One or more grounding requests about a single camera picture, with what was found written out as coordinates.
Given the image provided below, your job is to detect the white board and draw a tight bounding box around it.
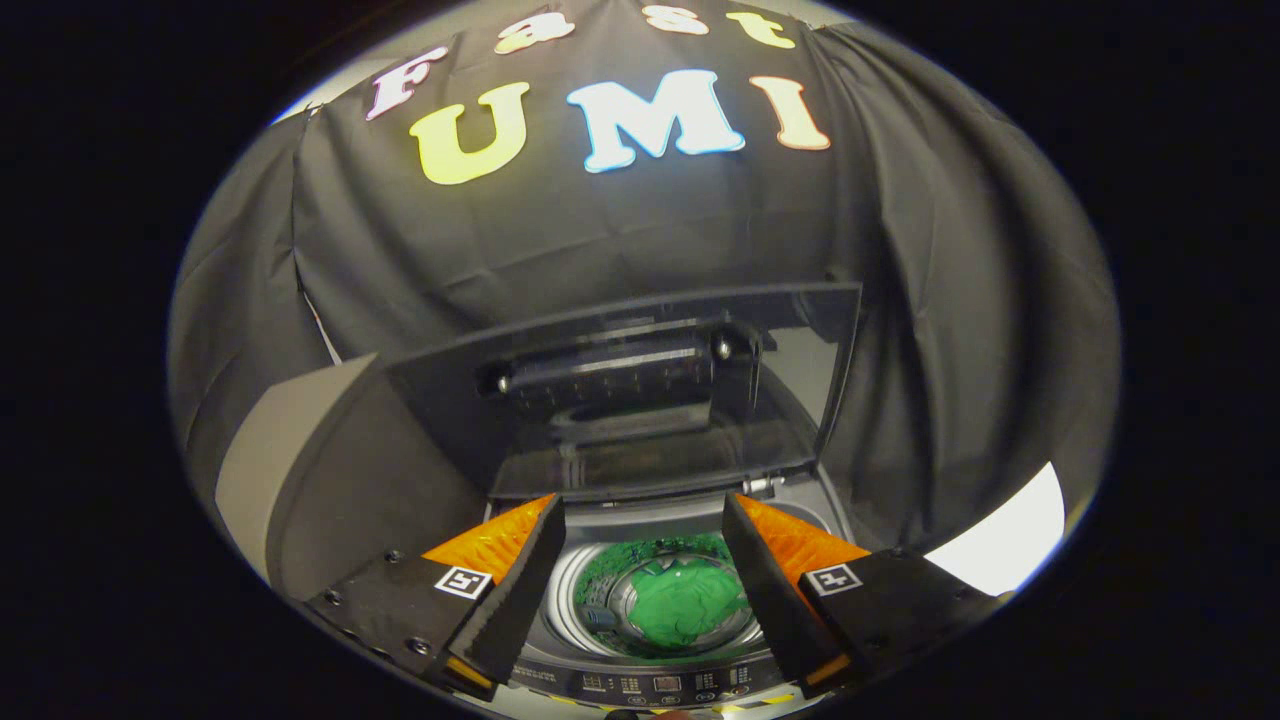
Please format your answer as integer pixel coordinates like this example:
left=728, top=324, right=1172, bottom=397
left=922, top=462, right=1066, bottom=598

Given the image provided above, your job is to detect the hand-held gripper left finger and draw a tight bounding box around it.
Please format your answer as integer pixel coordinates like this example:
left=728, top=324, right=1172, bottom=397
left=305, top=493, right=567, bottom=701

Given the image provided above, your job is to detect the black backdrop cloth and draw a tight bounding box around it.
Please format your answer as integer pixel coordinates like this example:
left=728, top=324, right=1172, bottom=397
left=168, top=0, right=1121, bottom=561

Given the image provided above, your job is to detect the green polo shirt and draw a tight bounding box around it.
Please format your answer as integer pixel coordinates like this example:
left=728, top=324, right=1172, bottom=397
left=625, top=558, right=751, bottom=649

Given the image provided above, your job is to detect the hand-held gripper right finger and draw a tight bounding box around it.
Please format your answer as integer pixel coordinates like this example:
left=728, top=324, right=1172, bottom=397
left=722, top=490, right=1011, bottom=699

